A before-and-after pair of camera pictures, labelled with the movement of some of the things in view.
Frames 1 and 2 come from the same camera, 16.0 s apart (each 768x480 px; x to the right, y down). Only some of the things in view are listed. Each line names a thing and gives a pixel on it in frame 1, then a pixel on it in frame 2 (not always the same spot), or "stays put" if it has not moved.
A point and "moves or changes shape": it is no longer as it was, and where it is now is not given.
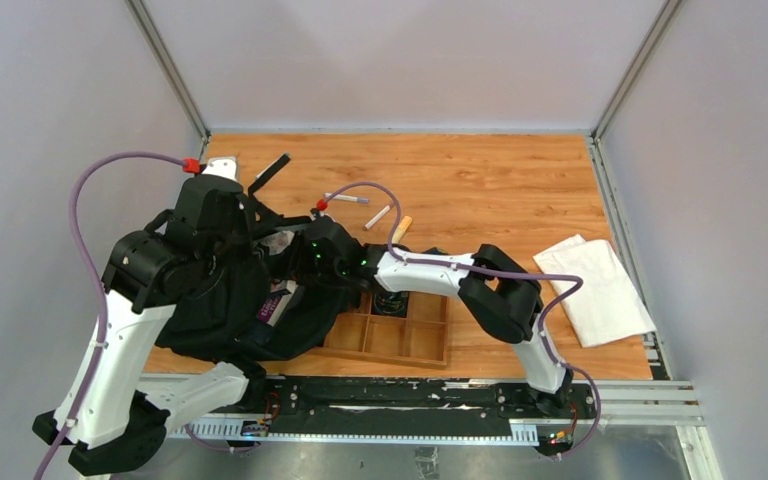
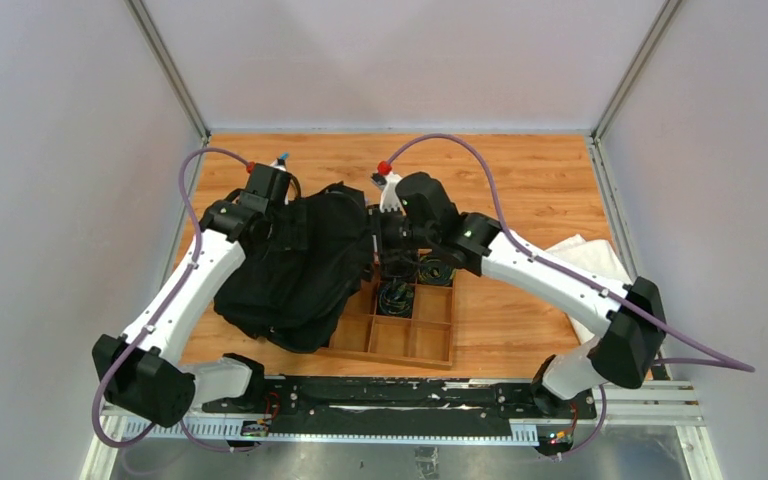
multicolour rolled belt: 389,303 stays put
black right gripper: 304,278 -> 376,225
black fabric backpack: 241,312 moves or changes shape
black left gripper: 259,208 -> 294,234
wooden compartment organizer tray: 419,339 stays put
